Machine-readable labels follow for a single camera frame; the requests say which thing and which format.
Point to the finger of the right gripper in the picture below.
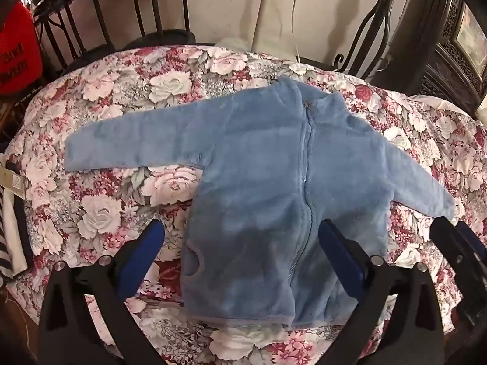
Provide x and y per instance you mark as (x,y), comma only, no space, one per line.
(466,255)

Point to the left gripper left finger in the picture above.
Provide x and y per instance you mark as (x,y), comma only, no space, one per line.
(67,333)

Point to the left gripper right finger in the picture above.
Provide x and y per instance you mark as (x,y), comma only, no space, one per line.
(414,334)

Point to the blue fleece zip jacket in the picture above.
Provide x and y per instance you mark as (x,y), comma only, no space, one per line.
(275,161)

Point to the striped folded clothes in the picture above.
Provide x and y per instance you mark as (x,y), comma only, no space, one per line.
(16,253)

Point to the floral pink bed cover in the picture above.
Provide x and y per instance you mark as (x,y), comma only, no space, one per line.
(79,217)

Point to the dark carved wooden cabinet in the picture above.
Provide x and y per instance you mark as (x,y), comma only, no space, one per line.
(438,49)

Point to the red bag with print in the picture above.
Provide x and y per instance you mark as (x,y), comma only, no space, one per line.
(21,61)

